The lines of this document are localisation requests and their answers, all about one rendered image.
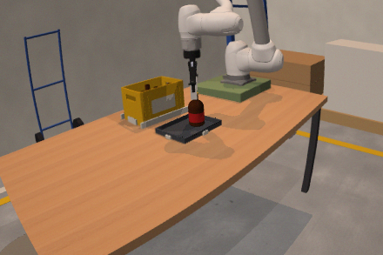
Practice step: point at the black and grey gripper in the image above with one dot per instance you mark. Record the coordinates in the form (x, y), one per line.
(192, 55)

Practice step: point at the yellow divided crate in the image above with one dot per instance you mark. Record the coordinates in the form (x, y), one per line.
(154, 102)

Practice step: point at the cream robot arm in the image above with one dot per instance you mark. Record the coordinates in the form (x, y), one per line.
(239, 58)

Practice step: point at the brown bottle with yellow cap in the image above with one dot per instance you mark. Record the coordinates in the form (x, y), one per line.
(196, 113)

